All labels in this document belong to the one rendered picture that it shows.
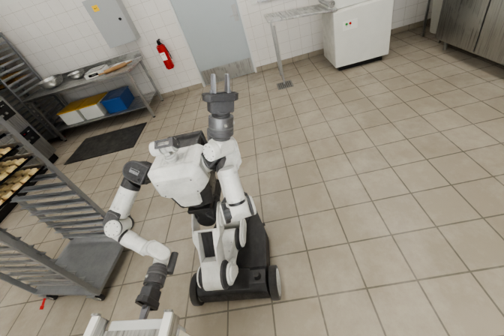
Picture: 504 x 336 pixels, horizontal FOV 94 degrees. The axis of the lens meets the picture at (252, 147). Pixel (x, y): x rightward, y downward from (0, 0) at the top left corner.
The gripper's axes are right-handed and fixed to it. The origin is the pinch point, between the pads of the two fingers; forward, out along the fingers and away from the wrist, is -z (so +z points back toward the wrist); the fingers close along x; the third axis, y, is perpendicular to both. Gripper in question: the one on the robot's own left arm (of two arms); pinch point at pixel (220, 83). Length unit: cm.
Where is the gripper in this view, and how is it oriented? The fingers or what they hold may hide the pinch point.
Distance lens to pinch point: 81.6
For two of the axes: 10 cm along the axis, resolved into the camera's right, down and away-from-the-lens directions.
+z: -0.3, 9.3, 3.7
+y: -4.5, -3.4, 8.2
